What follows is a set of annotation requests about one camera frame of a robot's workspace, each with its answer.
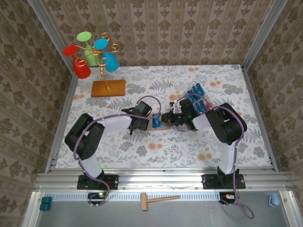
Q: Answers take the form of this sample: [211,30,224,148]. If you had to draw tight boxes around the clear plastic card box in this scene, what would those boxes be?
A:
[183,81,214,114]

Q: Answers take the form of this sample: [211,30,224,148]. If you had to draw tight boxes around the floral tablecloth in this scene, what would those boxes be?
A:
[56,64,273,170]

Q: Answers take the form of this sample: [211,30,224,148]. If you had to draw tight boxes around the blue plastic goblet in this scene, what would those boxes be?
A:
[93,39,119,72]

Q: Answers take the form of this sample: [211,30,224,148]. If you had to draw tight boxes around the wooden mallet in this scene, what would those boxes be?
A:
[140,192,181,212]

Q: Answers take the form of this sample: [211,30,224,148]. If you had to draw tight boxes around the red plastic goblet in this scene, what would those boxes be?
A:
[62,45,92,79]

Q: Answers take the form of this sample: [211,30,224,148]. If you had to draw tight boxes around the green plastic goblet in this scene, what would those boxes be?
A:
[76,32,101,67]

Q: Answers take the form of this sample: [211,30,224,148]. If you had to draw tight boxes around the light blue roll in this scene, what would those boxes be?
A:
[269,192,280,208]

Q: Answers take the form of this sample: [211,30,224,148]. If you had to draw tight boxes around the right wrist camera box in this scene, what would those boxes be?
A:
[178,99,195,116]

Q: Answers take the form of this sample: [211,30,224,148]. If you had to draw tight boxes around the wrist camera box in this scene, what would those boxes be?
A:
[178,99,195,116]
[136,101,152,117]

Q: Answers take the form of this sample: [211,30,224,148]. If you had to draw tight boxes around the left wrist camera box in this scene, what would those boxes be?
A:
[136,101,152,117]

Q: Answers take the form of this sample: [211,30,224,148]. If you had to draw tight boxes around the gold wire rack wooden base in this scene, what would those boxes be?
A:
[75,32,126,98]

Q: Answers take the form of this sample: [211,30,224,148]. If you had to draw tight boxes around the aluminium front rail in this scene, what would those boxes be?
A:
[34,168,292,192]

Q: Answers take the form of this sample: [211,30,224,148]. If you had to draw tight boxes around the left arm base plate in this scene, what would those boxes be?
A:
[77,174,119,190]

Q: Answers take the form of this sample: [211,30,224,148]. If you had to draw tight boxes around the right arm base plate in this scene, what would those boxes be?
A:
[202,174,246,190]

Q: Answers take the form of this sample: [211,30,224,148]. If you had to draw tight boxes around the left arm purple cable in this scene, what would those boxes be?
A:
[72,96,162,208]

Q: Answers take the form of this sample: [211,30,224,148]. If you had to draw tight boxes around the aluminium side rail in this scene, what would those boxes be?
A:
[240,65,280,173]
[45,68,80,173]

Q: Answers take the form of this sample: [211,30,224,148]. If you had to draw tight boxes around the slotted cable duct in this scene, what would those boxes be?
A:
[44,193,223,202]

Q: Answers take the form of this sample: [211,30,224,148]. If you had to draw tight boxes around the aluminium frame post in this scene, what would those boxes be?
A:
[241,0,288,70]
[27,0,74,70]

